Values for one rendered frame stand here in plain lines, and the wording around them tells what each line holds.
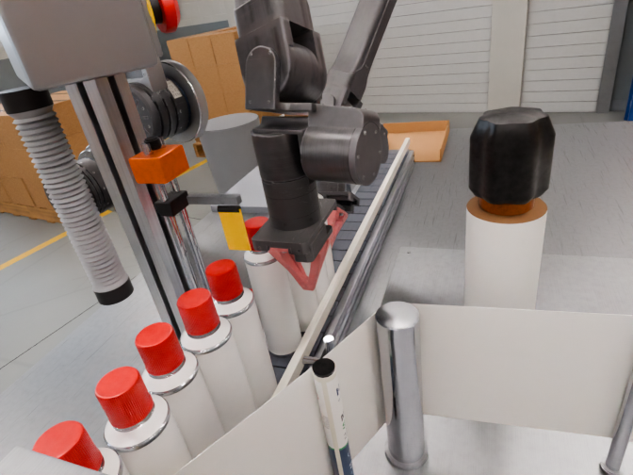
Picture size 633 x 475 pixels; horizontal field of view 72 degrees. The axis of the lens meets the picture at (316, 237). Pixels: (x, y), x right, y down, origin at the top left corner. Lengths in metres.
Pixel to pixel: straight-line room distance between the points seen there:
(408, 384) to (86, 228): 0.33
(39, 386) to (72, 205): 0.48
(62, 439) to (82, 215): 0.19
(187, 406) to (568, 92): 4.68
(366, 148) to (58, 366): 0.67
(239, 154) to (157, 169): 2.66
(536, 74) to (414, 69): 1.20
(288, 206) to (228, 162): 2.72
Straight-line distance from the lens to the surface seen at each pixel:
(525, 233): 0.54
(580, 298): 0.74
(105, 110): 0.53
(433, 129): 1.65
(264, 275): 0.55
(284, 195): 0.44
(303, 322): 0.65
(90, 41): 0.38
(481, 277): 0.57
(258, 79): 0.43
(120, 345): 0.86
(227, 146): 3.12
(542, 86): 4.89
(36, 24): 0.38
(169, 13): 0.42
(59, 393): 0.83
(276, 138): 0.42
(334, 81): 0.80
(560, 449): 0.55
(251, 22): 0.45
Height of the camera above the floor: 1.32
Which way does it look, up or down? 29 degrees down
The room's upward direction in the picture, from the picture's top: 9 degrees counter-clockwise
